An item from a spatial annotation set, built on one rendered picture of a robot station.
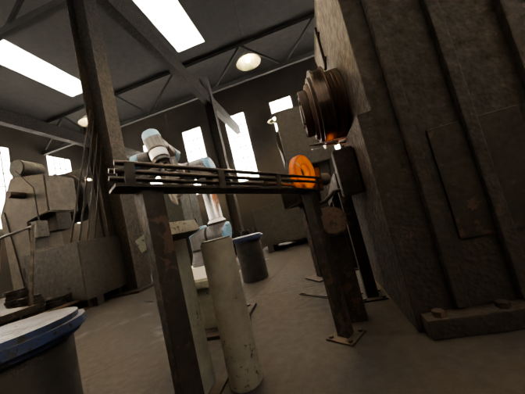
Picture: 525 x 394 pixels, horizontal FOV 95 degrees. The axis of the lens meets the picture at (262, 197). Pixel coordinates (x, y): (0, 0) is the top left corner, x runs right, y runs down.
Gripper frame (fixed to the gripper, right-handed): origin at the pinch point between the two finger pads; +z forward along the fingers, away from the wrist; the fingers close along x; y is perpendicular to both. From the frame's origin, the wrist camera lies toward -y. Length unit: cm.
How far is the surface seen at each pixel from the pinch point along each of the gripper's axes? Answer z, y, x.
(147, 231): 19.4, -14.3, -27.0
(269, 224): -37, 172, 243
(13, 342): 28, -45, -13
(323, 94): -24, 86, -22
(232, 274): 34.4, 8.1, -0.1
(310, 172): 12, 56, -13
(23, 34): -928, -102, 481
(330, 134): -9, 91, -7
